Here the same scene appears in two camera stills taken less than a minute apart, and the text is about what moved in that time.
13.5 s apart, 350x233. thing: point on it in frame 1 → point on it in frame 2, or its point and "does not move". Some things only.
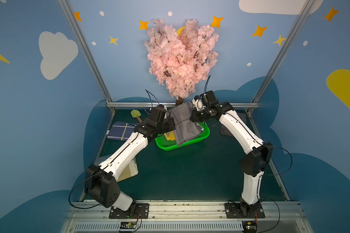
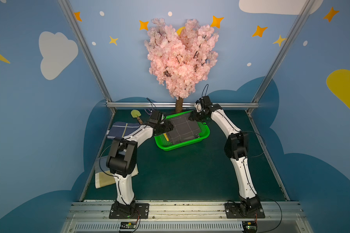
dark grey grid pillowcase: (242, 115) → (183, 128)
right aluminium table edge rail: (270, 159) does not move
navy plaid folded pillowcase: (121, 130) does not move
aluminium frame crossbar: (172, 103) does not move
